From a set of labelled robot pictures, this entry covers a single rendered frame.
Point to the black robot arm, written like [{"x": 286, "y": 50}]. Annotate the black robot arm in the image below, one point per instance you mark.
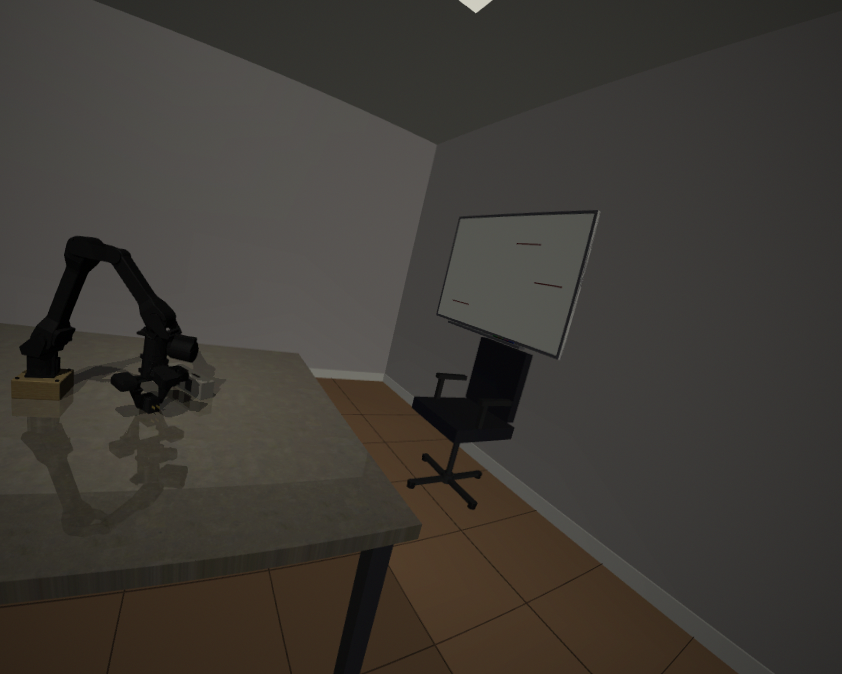
[{"x": 82, "y": 254}]

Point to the black two-prong plug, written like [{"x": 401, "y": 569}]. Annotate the black two-prong plug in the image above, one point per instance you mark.
[{"x": 149, "y": 403}]

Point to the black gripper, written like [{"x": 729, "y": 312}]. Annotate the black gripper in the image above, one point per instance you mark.
[{"x": 126, "y": 382}]

